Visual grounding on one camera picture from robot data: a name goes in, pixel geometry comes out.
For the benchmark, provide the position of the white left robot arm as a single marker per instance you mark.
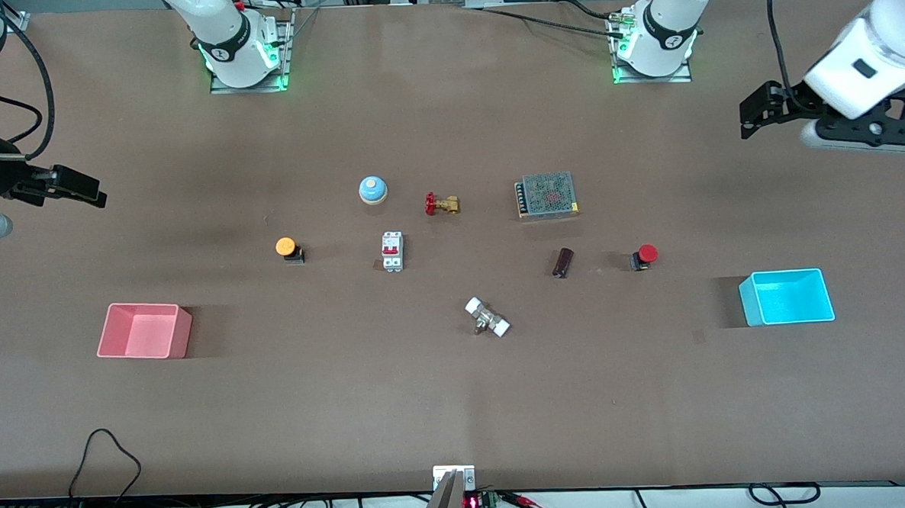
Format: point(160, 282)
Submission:
point(664, 23)

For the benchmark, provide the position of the metal mesh power supply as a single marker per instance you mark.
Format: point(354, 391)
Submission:
point(548, 194)

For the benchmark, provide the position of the red push button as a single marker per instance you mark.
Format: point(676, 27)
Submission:
point(646, 255)

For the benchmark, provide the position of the yellow push button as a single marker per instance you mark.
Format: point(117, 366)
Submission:
point(286, 247)

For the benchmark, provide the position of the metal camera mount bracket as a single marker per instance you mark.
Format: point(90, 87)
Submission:
point(449, 498)

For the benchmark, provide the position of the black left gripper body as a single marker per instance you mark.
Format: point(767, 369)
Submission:
point(784, 100)

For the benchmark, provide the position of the dark brown cylinder capacitor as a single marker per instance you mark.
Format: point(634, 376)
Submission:
point(563, 262)

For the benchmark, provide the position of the metal fitting white ends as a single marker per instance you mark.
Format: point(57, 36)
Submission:
point(487, 317)

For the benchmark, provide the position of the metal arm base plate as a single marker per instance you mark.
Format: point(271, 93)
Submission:
point(280, 59)
point(681, 74)

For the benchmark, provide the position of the red alligator clip lead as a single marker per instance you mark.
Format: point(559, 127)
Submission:
point(528, 501)

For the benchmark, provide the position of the cyan plastic box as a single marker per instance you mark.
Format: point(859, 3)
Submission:
point(787, 297)

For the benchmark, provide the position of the red digit display module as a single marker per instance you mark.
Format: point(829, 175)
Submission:
point(471, 503)

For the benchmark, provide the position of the blue call bell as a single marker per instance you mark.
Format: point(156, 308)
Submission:
point(372, 189)

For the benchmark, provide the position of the white red circuit breaker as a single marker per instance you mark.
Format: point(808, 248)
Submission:
point(392, 251)

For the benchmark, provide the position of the pink plastic box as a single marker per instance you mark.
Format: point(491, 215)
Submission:
point(144, 331)

